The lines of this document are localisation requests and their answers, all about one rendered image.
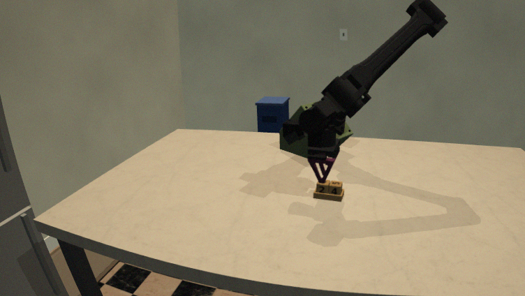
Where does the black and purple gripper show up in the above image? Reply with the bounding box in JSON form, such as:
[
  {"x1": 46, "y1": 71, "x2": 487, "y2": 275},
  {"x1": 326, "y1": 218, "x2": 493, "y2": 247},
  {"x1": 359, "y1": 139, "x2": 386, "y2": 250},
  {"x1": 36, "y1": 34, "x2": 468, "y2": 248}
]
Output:
[{"x1": 308, "y1": 124, "x2": 340, "y2": 184}]

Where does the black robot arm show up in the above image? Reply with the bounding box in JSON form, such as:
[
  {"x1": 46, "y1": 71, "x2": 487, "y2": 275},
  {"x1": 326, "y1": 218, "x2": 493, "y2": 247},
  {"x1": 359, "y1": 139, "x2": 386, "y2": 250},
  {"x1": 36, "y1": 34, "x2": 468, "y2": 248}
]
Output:
[{"x1": 283, "y1": 0, "x2": 448, "y2": 148}]

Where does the tan number cube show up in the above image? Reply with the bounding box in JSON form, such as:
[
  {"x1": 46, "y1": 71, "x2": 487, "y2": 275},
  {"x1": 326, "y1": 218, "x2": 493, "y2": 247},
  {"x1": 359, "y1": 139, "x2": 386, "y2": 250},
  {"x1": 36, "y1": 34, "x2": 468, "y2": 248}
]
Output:
[
  {"x1": 316, "y1": 180, "x2": 330, "y2": 194},
  {"x1": 329, "y1": 181, "x2": 343, "y2": 195}
]

